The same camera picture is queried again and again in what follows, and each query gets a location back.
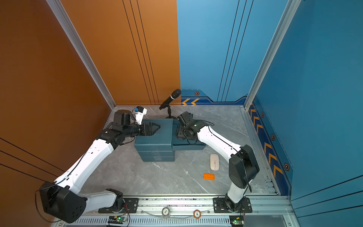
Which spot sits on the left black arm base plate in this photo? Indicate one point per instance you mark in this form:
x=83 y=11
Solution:
x=130 y=205

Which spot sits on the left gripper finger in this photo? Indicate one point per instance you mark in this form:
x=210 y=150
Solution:
x=152 y=125
x=153 y=129

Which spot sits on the aluminium front rail frame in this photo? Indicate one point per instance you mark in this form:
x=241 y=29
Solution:
x=267 y=211

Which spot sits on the teal top drawer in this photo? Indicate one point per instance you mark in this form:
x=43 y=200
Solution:
x=179 y=145

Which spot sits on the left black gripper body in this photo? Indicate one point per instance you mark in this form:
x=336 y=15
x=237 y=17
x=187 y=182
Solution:
x=142 y=129

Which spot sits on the orange round rail sticker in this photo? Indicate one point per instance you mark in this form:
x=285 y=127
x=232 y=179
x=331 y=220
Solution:
x=197 y=214

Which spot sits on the orange toy brick plate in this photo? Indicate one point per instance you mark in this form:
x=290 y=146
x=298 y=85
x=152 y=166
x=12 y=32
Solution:
x=207 y=176

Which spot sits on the grey round rail sticker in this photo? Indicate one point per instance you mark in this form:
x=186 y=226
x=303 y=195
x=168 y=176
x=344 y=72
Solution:
x=165 y=212

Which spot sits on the right green circuit board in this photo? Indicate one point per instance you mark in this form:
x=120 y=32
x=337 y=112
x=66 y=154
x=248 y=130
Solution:
x=236 y=221

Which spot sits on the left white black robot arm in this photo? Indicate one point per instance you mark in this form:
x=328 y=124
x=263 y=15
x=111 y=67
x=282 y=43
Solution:
x=63 y=199

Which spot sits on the teal drawer cabinet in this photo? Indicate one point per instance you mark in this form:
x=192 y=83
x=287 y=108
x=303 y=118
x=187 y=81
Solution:
x=158 y=147

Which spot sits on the black microphone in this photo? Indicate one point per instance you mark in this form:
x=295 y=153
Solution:
x=175 y=94

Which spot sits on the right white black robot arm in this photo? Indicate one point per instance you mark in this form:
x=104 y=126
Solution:
x=243 y=165

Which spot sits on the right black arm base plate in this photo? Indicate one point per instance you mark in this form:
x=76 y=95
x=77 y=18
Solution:
x=223 y=205

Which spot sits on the left green circuit board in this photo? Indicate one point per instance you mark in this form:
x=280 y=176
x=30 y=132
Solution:
x=117 y=220

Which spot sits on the black microphone stand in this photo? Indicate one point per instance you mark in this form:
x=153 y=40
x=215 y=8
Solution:
x=169 y=111

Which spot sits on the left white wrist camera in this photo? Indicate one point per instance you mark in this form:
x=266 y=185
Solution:
x=140 y=112

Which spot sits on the green circuit board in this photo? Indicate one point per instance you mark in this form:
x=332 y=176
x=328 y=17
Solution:
x=236 y=221
x=117 y=220

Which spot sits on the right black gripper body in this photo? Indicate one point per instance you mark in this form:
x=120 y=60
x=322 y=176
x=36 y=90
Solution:
x=183 y=132

